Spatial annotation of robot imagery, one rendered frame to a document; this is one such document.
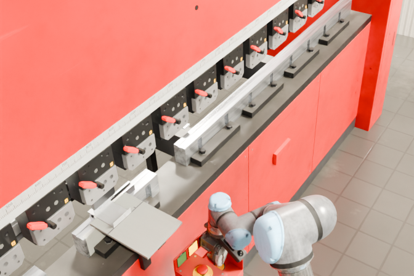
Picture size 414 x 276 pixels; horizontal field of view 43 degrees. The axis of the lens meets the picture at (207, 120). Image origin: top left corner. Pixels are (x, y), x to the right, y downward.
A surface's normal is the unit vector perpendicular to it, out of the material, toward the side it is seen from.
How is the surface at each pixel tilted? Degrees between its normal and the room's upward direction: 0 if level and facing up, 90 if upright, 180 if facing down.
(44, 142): 90
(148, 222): 0
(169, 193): 0
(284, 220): 14
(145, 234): 0
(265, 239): 83
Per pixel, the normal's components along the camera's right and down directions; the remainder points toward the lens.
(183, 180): -0.05, -0.80
